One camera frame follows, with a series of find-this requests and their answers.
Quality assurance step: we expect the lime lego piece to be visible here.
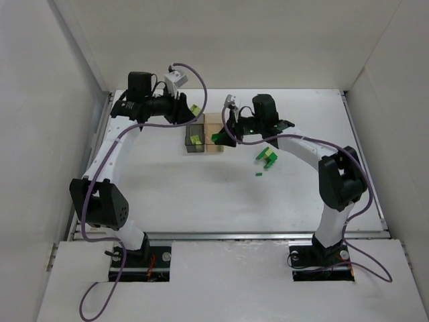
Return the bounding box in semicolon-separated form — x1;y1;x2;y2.
190;105;201;116

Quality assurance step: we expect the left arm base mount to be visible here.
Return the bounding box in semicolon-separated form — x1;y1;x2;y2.
119;246;172;282

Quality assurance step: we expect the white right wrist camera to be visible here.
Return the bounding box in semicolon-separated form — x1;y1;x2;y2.
224;94;241;118

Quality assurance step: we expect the lime lego in grey container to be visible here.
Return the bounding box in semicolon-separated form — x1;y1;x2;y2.
190;135;202;145

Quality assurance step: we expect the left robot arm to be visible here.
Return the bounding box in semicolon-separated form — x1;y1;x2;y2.
69;63;196;254

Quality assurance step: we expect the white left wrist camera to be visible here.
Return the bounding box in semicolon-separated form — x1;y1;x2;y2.
164;70;188;98

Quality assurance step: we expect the amber transparent container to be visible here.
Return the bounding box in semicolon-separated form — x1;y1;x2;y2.
204;113;224;153

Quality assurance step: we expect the smoky grey transparent container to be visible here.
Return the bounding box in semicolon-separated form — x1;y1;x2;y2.
184;115;205;153

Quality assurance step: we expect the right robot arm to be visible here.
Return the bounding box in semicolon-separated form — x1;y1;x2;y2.
213;94;369;269

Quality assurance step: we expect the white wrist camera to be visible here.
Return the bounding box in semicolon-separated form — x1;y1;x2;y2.
224;94;241;118
164;70;188;98

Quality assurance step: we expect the green and lime lego cluster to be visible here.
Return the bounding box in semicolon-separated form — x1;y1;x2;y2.
255;147;278;169

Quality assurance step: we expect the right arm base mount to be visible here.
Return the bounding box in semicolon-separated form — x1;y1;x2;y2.
287;245;355;282

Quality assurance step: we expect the small green lego piece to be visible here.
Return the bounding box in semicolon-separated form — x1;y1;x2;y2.
211;133;225;145

